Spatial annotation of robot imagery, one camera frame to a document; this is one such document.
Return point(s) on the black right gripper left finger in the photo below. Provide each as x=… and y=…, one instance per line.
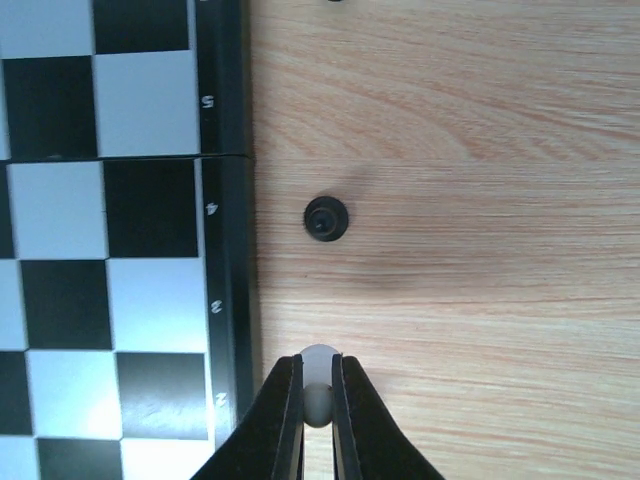
x=268, y=444

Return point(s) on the black white chessboard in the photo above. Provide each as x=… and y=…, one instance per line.
x=127, y=278

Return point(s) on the black pawn right of board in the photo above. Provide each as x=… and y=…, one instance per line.
x=326, y=218

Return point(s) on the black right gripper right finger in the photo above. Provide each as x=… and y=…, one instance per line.
x=367, y=442

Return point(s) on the white pawn h2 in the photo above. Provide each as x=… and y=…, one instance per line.
x=317, y=384

